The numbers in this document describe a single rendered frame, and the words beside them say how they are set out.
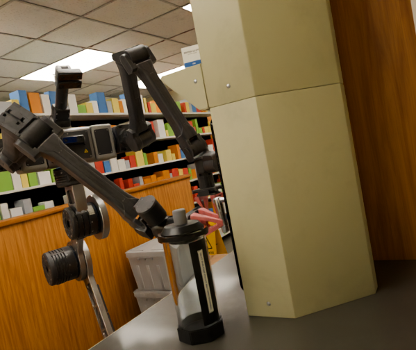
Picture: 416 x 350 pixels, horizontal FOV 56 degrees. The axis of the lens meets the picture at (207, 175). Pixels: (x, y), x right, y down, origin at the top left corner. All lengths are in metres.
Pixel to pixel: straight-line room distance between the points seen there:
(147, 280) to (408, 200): 2.45
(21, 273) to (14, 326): 0.31
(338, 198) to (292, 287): 0.21
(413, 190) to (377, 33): 0.41
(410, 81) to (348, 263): 0.49
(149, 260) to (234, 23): 2.51
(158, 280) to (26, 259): 0.99
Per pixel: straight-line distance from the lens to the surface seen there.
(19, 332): 2.86
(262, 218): 0.84
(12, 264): 2.79
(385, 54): 1.14
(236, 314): 0.95
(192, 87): 0.89
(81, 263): 2.16
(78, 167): 1.09
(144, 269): 3.24
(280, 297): 0.88
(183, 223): 0.82
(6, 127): 1.14
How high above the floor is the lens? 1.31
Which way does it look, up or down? 3 degrees down
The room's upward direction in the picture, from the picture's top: 11 degrees counter-clockwise
